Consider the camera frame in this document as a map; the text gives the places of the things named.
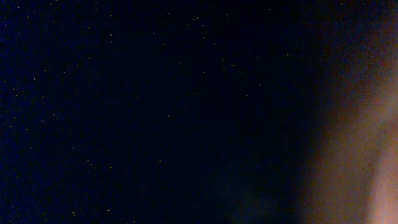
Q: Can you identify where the blue carton box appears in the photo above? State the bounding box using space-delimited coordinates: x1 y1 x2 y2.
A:
1 1 346 223

